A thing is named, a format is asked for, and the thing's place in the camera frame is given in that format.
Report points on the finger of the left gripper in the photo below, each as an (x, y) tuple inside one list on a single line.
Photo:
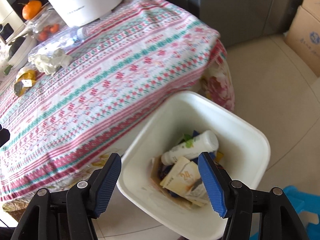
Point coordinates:
[(4, 136)]

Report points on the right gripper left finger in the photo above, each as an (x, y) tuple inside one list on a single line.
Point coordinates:
[(69, 214)]

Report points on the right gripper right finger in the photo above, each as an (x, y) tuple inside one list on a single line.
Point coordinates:
[(236, 202)]

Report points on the white plastic wrapper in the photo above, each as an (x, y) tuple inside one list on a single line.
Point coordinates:
[(198, 194)]

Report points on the yellow wrapper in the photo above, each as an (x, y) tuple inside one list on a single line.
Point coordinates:
[(25, 79)]

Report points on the cream paper carton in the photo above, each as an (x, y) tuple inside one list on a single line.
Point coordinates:
[(182, 176)]

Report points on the white paper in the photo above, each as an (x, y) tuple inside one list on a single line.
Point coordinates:
[(50, 64)]

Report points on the white labelled plastic bottle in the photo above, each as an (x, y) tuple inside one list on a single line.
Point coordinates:
[(171, 157)]

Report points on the clear plastic water bottle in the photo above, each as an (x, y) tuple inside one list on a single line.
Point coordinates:
[(65, 40)]

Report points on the white trash bin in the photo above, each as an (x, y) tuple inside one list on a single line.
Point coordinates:
[(159, 171)]

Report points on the patterned striped tablecloth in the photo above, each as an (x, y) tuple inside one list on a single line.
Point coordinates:
[(134, 29)]

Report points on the dark green squash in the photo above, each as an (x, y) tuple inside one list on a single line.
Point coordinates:
[(16, 45)]

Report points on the white air fryer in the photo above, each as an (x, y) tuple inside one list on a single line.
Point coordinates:
[(11, 23)]

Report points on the glass jar with tomatoes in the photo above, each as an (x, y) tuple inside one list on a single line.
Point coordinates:
[(45, 24)]

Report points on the large orange fruit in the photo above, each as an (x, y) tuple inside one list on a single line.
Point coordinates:
[(31, 9)]

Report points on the floral under tablecloth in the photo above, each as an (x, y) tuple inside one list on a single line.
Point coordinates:
[(217, 82)]

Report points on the white electric cooking pot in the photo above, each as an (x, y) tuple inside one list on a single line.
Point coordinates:
[(85, 0)]

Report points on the lower cardboard box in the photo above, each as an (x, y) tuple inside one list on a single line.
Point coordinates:
[(303, 38)]

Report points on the grey refrigerator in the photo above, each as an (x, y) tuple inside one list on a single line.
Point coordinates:
[(242, 20)]

